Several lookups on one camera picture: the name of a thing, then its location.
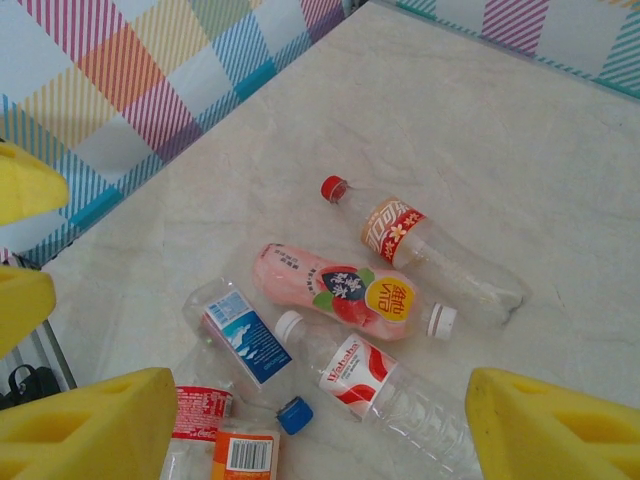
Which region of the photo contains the clear bottle red cola label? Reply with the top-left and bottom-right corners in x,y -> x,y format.
159,384 -> 236,480

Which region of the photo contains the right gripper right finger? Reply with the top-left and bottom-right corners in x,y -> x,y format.
465,367 -> 640,480

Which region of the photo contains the red cap bottle red-gold label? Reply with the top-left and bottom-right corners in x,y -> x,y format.
319,174 -> 531,329

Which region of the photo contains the clear bottle red-white label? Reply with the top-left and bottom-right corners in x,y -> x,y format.
273,309 -> 484,480

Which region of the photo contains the clear bottle blue cap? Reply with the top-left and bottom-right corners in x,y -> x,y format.
180,278 -> 315,436

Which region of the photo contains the aluminium frame bar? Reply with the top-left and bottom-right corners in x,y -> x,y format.
9,252 -> 79,396

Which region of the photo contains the pink label bottle white cap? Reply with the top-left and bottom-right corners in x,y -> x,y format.
251,243 -> 459,342

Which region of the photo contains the orange label bottle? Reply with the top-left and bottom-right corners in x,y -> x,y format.
209,417 -> 282,480

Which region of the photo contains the black cable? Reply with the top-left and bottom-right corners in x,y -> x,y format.
0,364 -> 59,409

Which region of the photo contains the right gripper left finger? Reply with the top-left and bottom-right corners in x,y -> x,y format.
0,367 -> 179,480

